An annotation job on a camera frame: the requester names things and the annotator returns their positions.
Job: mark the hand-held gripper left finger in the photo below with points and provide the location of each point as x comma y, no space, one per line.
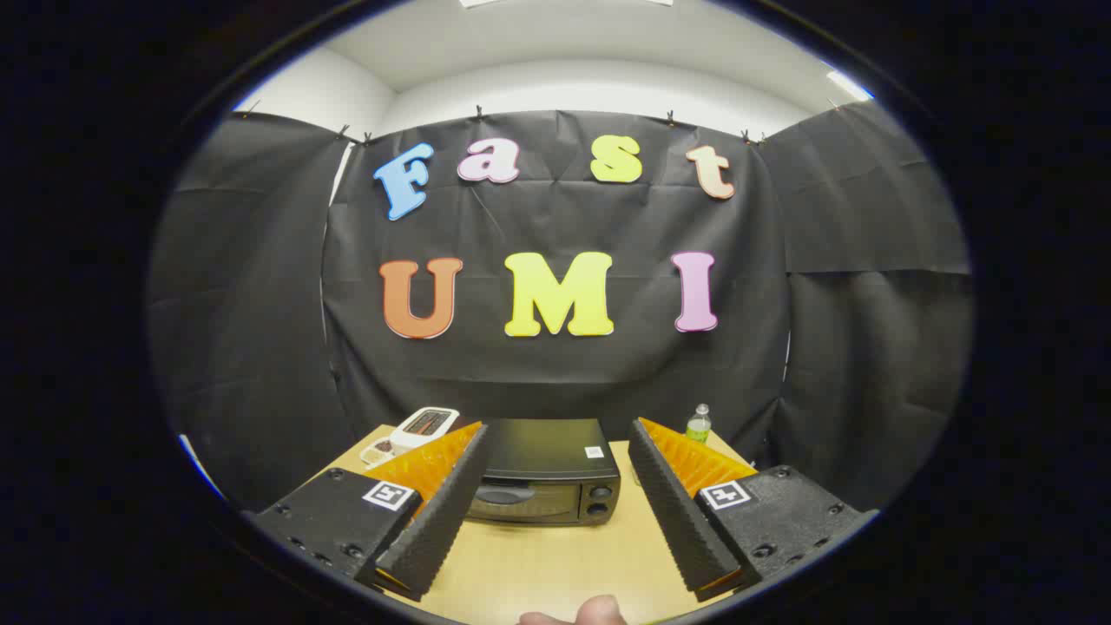
438,521

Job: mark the white pop-up toaster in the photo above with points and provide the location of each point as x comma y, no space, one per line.
425,424

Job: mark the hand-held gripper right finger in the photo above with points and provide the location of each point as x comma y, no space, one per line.
673,512

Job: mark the black toaster oven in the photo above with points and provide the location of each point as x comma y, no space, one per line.
547,451

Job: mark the small white dish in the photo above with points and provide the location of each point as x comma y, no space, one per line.
377,452

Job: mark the green plastic bottle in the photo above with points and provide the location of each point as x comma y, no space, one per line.
699,426

